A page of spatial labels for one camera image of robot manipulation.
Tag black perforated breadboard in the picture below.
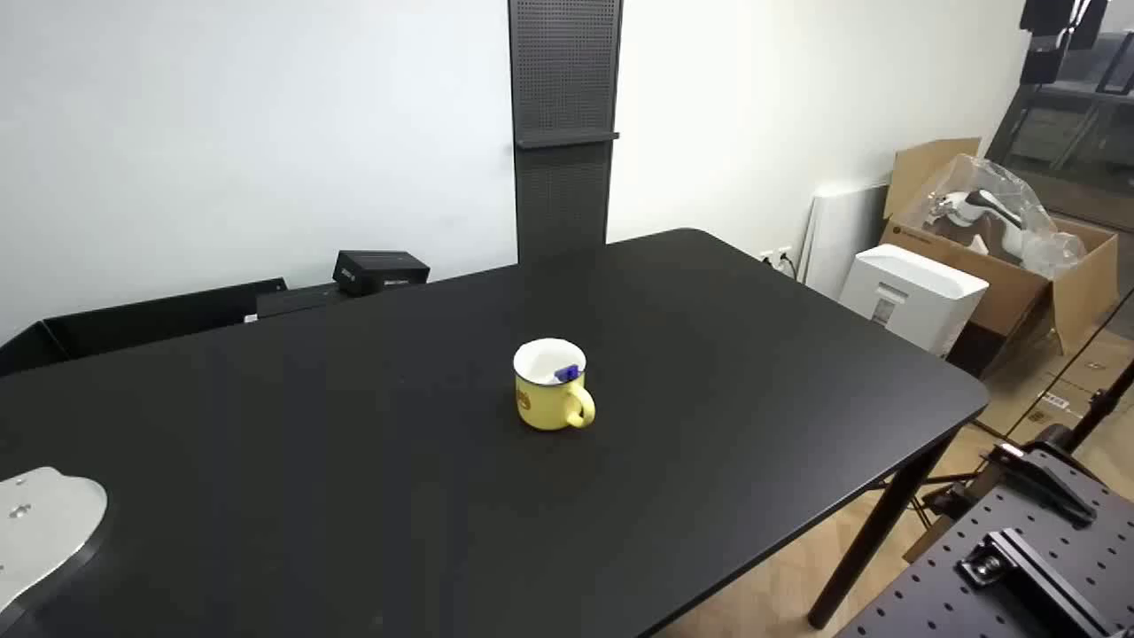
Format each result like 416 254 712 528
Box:
835 452 1134 638

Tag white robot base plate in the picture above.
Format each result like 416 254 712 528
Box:
0 466 111 610

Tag black table leg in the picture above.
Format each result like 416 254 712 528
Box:
803 435 950 629

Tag dark grey perforated pillar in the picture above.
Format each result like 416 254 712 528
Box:
507 0 625 261

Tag black tray behind table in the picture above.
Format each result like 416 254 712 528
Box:
0 278 282 377

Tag yellow enamel mug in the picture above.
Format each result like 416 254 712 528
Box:
510 338 599 433

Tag clear plastic wrap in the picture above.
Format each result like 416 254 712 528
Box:
897 151 1088 281

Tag small black box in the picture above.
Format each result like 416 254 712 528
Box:
333 252 429 298

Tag open cardboard box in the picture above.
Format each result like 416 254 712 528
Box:
884 138 1120 350

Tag white flat panel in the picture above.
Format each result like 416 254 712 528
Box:
801 183 887 298

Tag purple marker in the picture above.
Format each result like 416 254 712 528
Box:
554 364 580 384

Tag white paper shredder bin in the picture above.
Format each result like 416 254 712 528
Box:
839 245 989 356

